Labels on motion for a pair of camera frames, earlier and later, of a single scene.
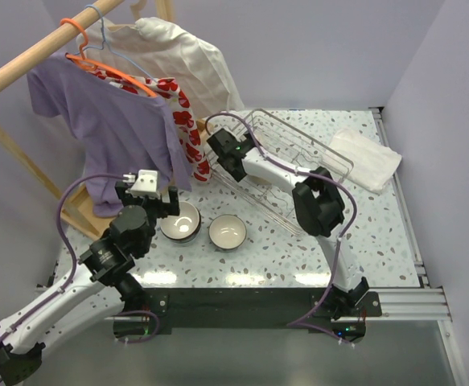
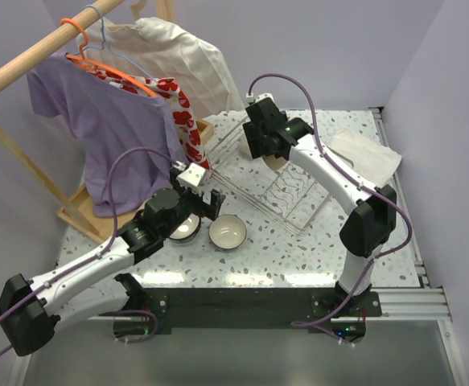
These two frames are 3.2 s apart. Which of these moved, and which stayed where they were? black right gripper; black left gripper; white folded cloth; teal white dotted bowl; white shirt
Moved: black left gripper; black right gripper
Stayed: white folded cloth; teal white dotted bowl; white shirt
